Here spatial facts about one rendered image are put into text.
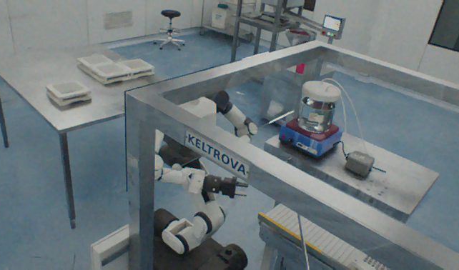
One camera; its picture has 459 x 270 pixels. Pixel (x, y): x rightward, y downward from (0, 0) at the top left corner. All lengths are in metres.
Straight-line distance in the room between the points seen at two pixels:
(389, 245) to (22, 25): 6.00
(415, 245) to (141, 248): 0.90
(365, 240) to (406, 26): 6.22
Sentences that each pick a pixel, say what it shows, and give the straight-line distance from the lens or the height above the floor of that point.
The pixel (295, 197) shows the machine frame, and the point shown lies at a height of 1.73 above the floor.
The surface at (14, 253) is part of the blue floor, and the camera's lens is 3.18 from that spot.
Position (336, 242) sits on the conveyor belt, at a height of 0.94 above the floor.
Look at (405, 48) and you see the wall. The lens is 6.91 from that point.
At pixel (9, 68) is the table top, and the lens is 3.78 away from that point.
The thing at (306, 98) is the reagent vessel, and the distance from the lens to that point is 1.57.
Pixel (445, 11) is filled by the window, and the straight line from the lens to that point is 6.71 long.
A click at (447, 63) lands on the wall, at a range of 6.79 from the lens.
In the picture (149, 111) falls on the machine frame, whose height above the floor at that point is 1.73.
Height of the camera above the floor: 2.20
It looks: 29 degrees down
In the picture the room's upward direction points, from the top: 7 degrees clockwise
